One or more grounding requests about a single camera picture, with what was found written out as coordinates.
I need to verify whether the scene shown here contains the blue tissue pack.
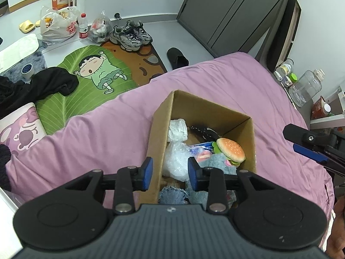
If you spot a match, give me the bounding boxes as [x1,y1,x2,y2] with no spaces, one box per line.
[189,142,213,156]

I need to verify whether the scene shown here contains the blue denim fabric piece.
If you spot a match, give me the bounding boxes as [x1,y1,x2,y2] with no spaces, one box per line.
[158,186,189,205]

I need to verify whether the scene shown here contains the green cartoon floor mat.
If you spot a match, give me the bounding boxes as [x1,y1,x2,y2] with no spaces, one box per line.
[36,41,167,134]

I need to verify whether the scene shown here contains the black clothing pile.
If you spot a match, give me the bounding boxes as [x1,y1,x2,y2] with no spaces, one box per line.
[1,67,79,118]

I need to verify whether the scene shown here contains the clear plastic trash bag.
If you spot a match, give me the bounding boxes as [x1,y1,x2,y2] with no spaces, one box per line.
[88,11,113,43]

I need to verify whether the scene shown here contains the white desk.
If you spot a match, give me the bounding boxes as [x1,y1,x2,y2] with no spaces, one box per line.
[310,85,344,132]

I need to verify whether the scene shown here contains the grey wardrobe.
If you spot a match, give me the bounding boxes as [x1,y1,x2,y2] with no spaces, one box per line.
[177,0,286,57]

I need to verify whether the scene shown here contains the clear bubble wrap bag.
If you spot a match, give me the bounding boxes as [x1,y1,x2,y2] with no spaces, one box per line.
[163,142,192,182]

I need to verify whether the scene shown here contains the large clear water jug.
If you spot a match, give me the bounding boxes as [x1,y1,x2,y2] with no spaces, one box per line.
[288,69,325,108]

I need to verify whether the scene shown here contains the red label water bottle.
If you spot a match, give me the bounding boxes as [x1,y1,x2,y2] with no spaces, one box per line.
[78,13,88,39]

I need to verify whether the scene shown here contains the black fabric patch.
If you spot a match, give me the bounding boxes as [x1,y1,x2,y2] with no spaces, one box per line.
[190,126,220,142]

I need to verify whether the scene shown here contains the pink bed sheet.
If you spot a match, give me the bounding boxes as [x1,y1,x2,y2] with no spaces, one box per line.
[6,53,334,219]

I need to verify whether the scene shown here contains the white plastic shopping bag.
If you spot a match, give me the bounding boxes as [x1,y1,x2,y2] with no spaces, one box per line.
[39,6,80,45]

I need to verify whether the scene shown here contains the yellow slipper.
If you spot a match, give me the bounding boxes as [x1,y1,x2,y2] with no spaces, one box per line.
[19,20,36,33]

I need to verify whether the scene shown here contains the green lid small jar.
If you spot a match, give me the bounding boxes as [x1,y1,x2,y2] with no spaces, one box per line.
[288,73,298,84]

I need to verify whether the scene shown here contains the hamburger plush toy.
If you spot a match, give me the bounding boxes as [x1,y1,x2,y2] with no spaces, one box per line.
[212,138,246,167]

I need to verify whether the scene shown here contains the orange snack bag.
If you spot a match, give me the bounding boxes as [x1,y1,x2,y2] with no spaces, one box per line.
[311,96,332,120]

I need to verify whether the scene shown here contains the grey sneaker right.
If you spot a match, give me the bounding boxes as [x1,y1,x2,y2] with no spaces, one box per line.
[126,20,153,45]

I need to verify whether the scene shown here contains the black framed cardboard tray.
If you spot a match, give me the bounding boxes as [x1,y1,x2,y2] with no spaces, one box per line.
[266,0,301,73]

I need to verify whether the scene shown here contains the black slipper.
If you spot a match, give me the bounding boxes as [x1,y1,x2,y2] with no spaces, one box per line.
[167,47,190,69]

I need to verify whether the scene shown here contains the brown cardboard box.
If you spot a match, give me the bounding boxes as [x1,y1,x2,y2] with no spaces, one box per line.
[138,89,257,205]

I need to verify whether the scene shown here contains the yellow white canister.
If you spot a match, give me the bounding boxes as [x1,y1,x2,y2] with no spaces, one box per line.
[274,58,294,79]

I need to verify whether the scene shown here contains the pink patterned pillow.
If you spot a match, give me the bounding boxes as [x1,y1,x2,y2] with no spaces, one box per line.
[1,102,47,156]

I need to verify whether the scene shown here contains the person's right hand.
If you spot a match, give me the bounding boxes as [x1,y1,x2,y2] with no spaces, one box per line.
[326,196,345,259]

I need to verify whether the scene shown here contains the grey pink plush toy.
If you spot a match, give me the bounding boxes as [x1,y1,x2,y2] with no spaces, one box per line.
[185,153,237,209]

